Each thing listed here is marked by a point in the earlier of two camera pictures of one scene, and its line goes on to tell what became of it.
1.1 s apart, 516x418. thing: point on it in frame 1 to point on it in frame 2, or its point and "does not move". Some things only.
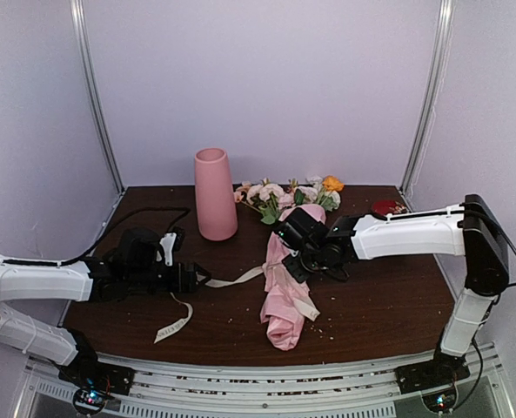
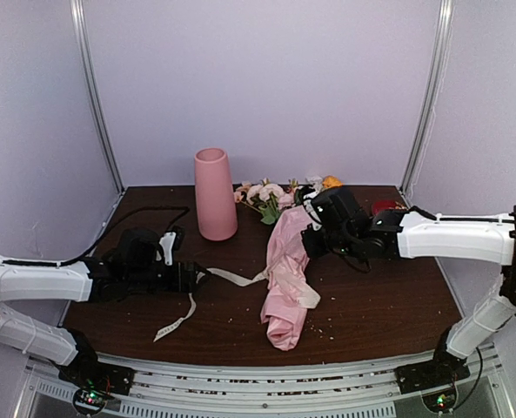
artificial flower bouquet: (269, 199) does not move
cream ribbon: (300, 303) to (306, 297)
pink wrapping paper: (284, 321) does not move
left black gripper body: (141, 279) does not move
